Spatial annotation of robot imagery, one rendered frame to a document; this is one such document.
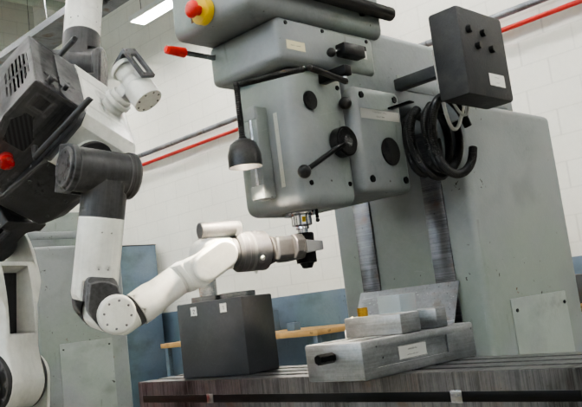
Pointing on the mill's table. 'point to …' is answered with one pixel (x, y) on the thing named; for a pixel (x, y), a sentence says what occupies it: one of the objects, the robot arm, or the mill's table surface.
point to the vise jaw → (383, 325)
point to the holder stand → (228, 335)
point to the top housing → (265, 4)
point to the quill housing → (300, 145)
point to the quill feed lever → (341, 144)
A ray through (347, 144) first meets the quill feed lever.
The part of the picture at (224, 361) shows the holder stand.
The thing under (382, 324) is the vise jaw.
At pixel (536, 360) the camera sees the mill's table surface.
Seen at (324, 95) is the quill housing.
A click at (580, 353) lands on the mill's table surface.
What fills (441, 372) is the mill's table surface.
